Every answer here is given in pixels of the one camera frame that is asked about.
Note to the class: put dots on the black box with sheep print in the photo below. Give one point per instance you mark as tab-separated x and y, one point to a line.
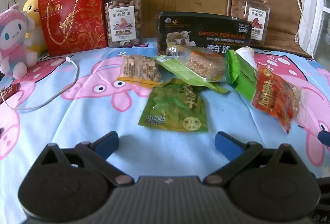
206	28

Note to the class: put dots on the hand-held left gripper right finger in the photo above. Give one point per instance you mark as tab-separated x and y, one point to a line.
226	143

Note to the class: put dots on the dark red flat box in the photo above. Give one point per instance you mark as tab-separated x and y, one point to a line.
9	91

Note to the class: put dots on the clear round cake packet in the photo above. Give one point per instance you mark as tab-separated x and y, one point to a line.
203	64

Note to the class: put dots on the pig print blanket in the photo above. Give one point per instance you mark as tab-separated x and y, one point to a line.
51	120

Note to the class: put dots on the yellow duck plush toy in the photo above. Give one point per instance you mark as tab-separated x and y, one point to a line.
32	10

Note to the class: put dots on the green snack packet round label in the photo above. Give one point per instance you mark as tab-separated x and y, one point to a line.
170	108

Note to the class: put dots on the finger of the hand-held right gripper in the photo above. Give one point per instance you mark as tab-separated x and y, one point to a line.
324	137

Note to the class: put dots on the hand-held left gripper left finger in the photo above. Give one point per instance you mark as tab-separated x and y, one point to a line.
108	144

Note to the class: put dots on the long green snack packet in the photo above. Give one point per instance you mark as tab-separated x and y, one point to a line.
178	69

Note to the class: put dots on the pecan jar with gold lid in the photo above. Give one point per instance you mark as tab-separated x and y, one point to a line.
255	20

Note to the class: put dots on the brown cushion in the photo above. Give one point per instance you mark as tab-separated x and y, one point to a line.
283	20

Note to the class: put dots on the cashew jar with gold lid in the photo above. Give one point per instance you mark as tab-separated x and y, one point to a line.
122	23

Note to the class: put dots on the pink plush toy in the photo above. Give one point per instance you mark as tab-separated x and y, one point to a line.
13	38

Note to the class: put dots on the red snack packet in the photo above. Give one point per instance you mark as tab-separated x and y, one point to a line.
270	95

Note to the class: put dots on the red gift box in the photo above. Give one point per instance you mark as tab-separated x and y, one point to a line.
77	20

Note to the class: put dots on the clear nut bar packet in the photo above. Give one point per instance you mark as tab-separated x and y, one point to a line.
139	69

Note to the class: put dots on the green and white snack packet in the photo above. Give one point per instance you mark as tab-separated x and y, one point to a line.
237	72

